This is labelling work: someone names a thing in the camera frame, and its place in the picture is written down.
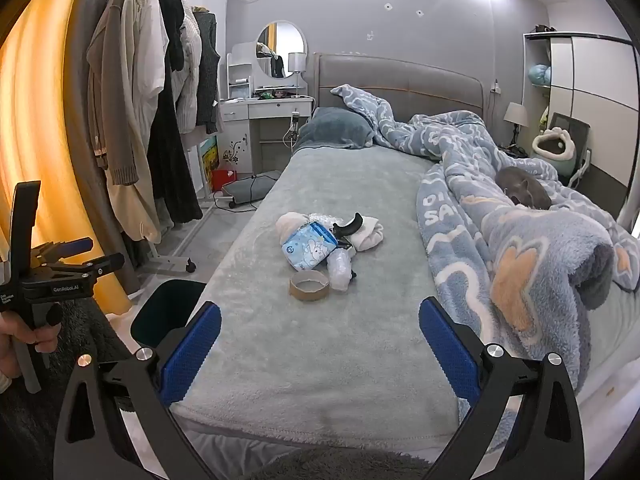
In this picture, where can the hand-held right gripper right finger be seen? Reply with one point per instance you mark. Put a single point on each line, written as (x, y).
(445, 347)

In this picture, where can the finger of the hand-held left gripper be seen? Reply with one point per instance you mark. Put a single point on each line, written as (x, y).
(90, 266)
(75, 246)

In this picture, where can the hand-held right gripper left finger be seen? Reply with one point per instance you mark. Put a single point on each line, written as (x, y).
(192, 350)

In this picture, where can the dark green waste bin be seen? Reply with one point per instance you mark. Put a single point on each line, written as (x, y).
(160, 310)

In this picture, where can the clear bubble wrap piece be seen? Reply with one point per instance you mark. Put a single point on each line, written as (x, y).
(327, 219)
(340, 270)

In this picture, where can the white fluffy sock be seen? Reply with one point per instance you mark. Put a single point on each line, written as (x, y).
(369, 235)
(292, 222)

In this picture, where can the blue tissue pack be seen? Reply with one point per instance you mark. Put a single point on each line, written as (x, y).
(307, 247)

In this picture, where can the black plastic piece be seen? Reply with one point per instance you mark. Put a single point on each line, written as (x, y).
(350, 225)

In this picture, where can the person's left hand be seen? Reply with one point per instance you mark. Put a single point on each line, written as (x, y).
(15, 340)

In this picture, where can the white clothes rack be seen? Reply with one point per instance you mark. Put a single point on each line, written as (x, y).
(165, 260)

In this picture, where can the cream coat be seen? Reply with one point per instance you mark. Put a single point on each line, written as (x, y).
(135, 200)

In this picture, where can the yellow curtain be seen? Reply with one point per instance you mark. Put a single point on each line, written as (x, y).
(40, 110)

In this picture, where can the blue patterned fleece blanket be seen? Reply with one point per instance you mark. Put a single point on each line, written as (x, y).
(500, 245)

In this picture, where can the black coat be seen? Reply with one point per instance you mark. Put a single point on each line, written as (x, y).
(172, 170)

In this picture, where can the brown-grey knit cardigan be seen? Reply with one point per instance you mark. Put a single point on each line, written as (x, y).
(112, 110)

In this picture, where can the hanging clothes on rack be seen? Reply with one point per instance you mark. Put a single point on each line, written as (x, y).
(82, 85)

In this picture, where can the red box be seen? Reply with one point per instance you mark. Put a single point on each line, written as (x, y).
(222, 180)

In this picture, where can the yellow flower picture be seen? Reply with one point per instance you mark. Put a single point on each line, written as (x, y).
(210, 154)

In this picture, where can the grey fleece garment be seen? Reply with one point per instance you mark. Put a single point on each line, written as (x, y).
(35, 425)

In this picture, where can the grey cat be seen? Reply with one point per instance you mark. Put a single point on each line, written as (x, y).
(525, 185)

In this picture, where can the white puffer jacket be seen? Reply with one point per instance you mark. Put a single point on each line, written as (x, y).
(189, 80)

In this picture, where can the grey bed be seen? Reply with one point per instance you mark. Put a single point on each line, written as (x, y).
(320, 185)

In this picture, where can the white shirt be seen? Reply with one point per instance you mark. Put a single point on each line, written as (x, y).
(150, 50)

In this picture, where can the dark grey knit vest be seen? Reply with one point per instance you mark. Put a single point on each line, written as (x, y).
(207, 70)

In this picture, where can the white green plush cat bed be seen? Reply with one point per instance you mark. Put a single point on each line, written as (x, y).
(552, 152)

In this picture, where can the white dressing table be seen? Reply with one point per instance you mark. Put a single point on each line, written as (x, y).
(272, 110)

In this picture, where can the bedside lamp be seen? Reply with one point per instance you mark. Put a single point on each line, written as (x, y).
(516, 114)

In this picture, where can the blue-grey pillow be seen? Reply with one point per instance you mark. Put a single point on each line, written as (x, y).
(335, 127)

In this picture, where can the yellow green plush toy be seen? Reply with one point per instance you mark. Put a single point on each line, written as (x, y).
(544, 116)

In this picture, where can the white power strip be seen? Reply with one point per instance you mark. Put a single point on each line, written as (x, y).
(295, 117)

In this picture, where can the black chair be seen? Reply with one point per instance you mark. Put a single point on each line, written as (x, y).
(575, 127)

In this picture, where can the white wardrobe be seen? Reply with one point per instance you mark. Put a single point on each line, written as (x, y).
(595, 110)

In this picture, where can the round mirror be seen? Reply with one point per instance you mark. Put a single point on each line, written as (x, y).
(280, 47)

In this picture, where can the silver table lamp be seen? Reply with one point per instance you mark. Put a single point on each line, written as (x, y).
(296, 62)

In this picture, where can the light blue plush toy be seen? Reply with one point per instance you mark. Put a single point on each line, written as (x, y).
(539, 74)

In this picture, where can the dark bag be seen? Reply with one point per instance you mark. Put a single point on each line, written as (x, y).
(544, 29)

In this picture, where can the wall outlet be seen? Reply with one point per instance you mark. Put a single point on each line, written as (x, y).
(496, 87)

